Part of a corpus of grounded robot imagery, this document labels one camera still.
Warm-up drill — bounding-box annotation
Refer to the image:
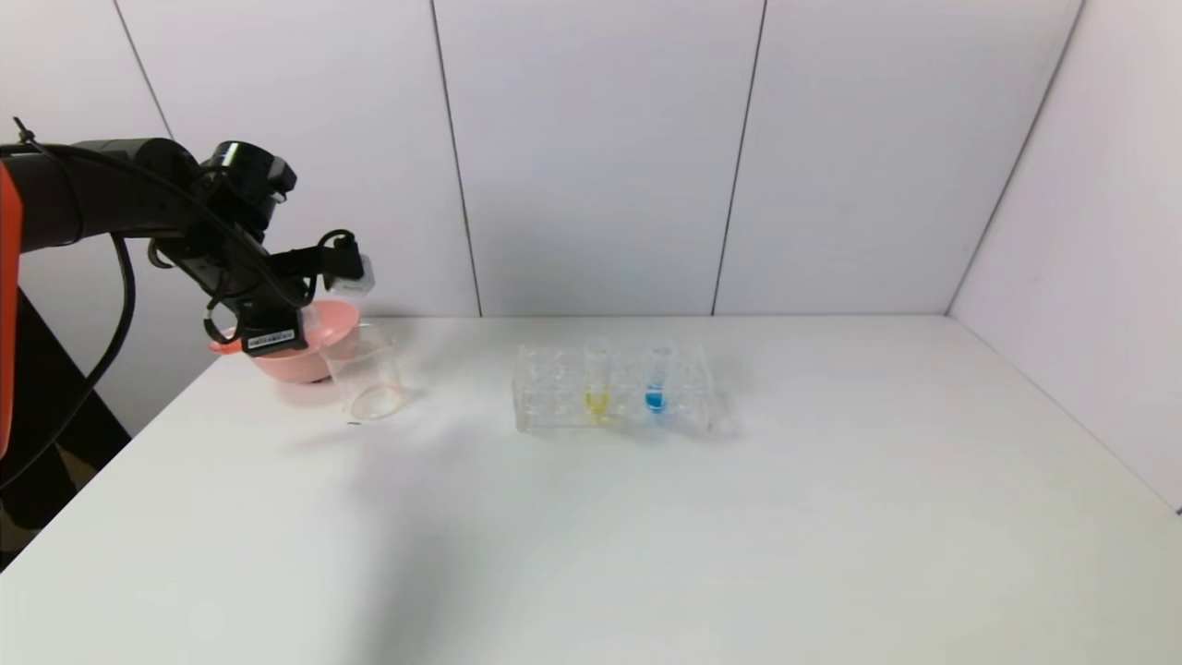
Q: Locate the test tube with yellow pigment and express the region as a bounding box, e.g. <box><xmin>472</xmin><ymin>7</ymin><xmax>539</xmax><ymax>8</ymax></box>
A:
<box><xmin>585</xmin><ymin>337</ymin><xmax>612</xmax><ymax>418</ymax></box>

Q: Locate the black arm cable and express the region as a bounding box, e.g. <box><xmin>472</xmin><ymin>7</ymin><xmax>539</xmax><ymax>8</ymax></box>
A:
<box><xmin>0</xmin><ymin>236</ymin><xmax>137</xmax><ymax>490</ymax></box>

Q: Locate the test tube with red pigment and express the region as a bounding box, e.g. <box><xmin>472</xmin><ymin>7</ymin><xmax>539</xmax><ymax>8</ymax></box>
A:
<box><xmin>208</xmin><ymin>300</ymin><xmax>333</xmax><ymax>357</ymax></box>

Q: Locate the test tube with blue pigment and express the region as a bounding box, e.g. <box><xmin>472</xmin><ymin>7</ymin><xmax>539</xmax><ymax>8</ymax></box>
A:
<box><xmin>644</xmin><ymin>337</ymin><xmax>669</xmax><ymax>415</ymax></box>

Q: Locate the clear glass beaker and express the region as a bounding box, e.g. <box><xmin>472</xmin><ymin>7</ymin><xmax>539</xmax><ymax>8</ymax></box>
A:
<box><xmin>321</xmin><ymin>325</ymin><xmax>408</xmax><ymax>424</ymax></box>

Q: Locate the pink bowl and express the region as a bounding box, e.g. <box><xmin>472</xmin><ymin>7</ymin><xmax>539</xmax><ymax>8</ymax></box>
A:
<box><xmin>242</xmin><ymin>299</ymin><xmax>361</xmax><ymax>385</ymax></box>

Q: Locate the clear acrylic test tube rack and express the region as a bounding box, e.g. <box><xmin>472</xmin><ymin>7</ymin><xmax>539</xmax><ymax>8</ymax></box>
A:
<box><xmin>513</xmin><ymin>340</ymin><xmax>714</xmax><ymax>435</ymax></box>

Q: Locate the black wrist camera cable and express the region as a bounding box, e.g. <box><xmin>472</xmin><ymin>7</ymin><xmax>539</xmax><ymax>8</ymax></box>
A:
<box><xmin>314</xmin><ymin>229</ymin><xmax>361</xmax><ymax>269</ymax></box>

